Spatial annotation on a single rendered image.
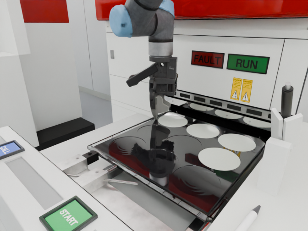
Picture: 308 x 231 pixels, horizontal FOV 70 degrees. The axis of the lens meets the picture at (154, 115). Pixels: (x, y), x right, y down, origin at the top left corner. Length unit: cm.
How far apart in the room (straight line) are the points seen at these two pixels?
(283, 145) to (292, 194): 9
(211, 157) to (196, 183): 11
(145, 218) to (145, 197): 13
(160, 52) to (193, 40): 16
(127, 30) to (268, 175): 44
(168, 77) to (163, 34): 13
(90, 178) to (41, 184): 11
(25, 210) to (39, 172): 9
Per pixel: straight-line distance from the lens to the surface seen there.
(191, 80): 81
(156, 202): 55
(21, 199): 41
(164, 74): 69
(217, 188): 48
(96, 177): 49
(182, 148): 60
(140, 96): 99
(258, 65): 70
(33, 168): 47
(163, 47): 66
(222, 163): 56
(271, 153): 36
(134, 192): 58
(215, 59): 75
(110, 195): 49
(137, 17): 58
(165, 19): 66
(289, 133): 36
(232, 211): 35
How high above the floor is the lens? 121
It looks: 23 degrees down
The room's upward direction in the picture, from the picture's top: straight up
